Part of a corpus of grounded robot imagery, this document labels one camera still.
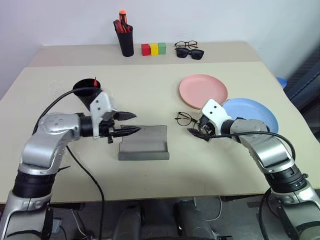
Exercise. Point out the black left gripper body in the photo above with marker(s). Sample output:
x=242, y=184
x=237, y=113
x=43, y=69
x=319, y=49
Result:
x=105, y=130

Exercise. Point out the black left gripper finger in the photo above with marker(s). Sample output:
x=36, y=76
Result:
x=126, y=131
x=126, y=116

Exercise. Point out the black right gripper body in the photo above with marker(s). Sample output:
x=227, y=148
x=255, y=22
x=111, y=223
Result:
x=206, y=125

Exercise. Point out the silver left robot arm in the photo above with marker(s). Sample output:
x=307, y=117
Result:
x=42, y=147

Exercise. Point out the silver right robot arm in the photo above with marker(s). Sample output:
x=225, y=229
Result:
x=267, y=147

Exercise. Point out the grey glasses case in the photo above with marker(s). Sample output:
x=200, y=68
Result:
x=145, y=146

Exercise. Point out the wide black cup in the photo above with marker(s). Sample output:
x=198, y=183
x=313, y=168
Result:
x=86, y=92

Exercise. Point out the pink plate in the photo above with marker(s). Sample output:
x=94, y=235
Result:
x=202, y=90

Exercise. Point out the blue plate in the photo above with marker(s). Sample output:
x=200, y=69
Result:
x=252, y=111

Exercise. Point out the red cube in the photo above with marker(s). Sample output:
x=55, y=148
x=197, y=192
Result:
x=145, y=50

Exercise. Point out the yellow cube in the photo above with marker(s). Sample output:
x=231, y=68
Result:
x=154, y=49

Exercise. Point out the tall black pen holder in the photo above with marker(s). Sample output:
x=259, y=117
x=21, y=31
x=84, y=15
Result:
x=126, y=43

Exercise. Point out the black sunglasses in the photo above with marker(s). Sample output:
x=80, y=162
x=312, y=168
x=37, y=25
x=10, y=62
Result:
x=183, y=52

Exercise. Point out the green cube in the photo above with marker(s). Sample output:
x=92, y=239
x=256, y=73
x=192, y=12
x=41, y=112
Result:
x=162, y=48

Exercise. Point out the dark rounded shape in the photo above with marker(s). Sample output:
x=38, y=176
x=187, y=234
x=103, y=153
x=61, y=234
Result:
x=128, y=222
x=192, y=220

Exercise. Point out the blue round object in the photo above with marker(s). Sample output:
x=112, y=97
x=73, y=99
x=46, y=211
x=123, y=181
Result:
x=281, y=82

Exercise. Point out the red and black marker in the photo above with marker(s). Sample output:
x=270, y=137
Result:
x=128, y=28
x=117, y=26

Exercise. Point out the orange-capped black marker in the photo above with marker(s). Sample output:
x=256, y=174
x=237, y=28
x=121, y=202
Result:
x=123, y=17

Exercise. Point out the dark slatted furniture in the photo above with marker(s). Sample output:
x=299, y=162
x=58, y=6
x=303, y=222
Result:
x=305, y=82

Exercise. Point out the thin black-frame clear glasses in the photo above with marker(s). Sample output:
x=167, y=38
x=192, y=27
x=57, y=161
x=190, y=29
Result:
x=185, y=122

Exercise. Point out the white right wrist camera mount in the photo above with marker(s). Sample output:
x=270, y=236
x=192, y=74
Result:
x=213, y=110

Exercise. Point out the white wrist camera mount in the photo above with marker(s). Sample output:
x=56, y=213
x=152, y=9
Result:
x=213, y=110
x=99, y=103

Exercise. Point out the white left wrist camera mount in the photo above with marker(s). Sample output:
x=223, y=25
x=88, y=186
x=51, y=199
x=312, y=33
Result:
x=99, y=103

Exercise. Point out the brown-frame clear glasses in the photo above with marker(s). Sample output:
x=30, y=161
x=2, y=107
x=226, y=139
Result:
x=192, y=45

